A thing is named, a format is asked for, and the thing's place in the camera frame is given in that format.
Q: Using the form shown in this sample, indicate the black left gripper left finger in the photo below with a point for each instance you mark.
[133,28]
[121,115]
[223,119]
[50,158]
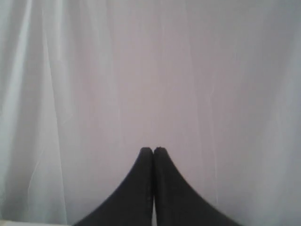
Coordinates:
[131,204]

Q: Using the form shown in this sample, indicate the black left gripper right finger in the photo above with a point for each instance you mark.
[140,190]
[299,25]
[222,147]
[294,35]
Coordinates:
[176,202]

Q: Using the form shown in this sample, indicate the white backdrop curtain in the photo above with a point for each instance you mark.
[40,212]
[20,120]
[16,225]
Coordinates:
[85,84]

